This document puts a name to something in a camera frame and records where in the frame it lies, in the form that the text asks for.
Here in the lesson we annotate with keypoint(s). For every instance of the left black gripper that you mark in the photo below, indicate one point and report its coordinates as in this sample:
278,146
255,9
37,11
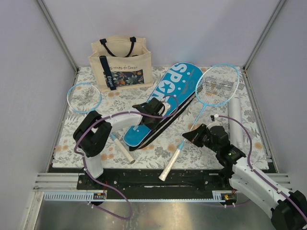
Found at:
153,126

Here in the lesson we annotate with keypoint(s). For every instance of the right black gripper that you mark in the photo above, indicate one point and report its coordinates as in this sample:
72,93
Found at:
194,136

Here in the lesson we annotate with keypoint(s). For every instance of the blue sport racket cover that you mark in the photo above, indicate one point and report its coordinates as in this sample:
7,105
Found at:
178,85

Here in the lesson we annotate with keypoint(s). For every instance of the white shuttlecock tube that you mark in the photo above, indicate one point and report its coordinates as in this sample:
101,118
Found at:
234,111

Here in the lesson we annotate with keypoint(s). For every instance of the blue badminton racket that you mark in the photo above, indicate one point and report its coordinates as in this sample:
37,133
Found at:
212,97
83,98

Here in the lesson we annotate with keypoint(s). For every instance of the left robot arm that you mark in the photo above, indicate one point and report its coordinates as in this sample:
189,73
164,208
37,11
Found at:
103,134

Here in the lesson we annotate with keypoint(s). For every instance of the beige canvas tote bag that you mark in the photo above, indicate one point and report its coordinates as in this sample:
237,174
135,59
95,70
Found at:
120,63

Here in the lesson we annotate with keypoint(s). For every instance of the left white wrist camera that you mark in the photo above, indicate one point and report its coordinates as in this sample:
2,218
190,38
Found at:
166,105

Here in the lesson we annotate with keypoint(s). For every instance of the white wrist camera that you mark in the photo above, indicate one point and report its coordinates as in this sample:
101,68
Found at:
214,119
166,105

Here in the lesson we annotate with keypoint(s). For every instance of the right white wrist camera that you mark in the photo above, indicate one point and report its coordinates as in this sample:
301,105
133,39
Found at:
214,119

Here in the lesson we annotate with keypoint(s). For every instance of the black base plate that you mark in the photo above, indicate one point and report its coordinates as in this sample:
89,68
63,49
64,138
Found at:
144,184

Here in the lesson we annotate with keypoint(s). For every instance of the white slotted cable duct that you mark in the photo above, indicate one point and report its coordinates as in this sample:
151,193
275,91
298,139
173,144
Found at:
74,196

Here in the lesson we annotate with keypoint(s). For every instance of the left aluminium frame post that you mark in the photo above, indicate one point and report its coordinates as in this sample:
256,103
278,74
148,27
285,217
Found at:
48,17

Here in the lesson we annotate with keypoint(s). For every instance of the aluminium frame post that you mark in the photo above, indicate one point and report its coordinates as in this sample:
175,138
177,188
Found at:
276,12
48,17

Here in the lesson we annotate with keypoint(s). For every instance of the right aluminium frame post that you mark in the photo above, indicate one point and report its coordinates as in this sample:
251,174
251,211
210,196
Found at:
276,12

